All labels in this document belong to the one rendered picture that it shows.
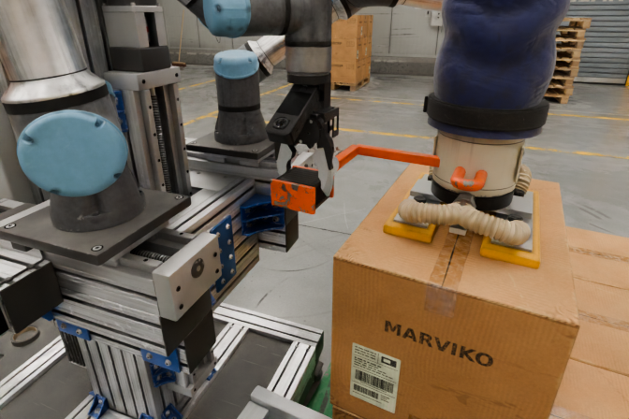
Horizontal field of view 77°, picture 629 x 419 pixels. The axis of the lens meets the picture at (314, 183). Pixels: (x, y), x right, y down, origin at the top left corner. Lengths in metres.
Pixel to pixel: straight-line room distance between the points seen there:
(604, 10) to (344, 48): 5.30
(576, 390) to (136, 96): 1.20
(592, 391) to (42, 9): 1.28
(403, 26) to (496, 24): 9.51
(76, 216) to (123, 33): 0.40
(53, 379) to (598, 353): 1.69
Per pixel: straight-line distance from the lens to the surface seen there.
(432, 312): 0.75
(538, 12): 0.79
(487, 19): 0.78
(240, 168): 1.11
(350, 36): 7.74
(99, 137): 0.55
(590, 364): 1.31
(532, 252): 0.83
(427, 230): 0.83
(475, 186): 0.77
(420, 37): 10.22
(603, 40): 10.37
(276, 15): 0.61
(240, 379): 1.54
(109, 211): 0.73
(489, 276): 0.77
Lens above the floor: 1.36
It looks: 23 degrees down
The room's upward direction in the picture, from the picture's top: straight up
